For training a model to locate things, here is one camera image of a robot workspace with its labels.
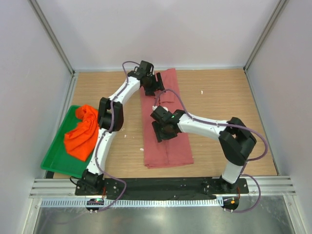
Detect pink t shirt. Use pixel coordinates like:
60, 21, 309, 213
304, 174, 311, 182
140, 68, 194, 169

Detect slotted white cable duct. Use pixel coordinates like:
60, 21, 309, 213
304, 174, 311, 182
40, 197, 223, 208

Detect aluminium rail profile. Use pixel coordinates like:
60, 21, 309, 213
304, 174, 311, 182
29, 175, 296, 197

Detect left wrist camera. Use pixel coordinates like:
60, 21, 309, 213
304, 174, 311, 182
128, 60, 154, 79

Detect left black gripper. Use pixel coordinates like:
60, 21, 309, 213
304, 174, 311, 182
143, 72, 166, 96

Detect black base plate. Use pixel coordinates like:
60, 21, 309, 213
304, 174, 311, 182
75, 177, 249, 201

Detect green plastic tray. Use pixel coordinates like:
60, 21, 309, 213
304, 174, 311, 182
41, 105, 93, 177

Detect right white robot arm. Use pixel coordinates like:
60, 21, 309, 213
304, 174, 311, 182
151, 106, 256, 193

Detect orange t shirt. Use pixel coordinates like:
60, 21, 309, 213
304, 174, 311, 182
63, 105, 99, 162

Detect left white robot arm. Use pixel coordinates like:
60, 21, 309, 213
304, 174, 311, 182
76, 71, 164, 195

